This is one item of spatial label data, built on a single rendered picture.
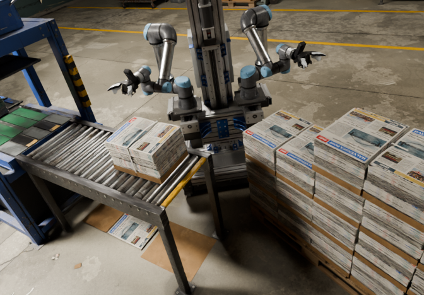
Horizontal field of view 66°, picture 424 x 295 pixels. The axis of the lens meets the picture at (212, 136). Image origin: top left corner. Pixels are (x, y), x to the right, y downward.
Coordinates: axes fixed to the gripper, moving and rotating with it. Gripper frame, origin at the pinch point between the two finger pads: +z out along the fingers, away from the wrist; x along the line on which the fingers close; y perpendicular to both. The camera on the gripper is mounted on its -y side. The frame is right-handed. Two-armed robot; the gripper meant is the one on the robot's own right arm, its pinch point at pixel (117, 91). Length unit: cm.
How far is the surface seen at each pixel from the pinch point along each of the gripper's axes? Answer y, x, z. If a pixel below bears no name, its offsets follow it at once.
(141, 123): 18.5, -14.6, 1.8
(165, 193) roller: 39, -46, 33
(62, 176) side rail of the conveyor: 48, 27, 36
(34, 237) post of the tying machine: 125, 75, 48
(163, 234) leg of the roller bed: 54, -51, 48
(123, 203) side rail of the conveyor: 43, -25, 45
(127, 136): 18.9, -13.5, 15.9
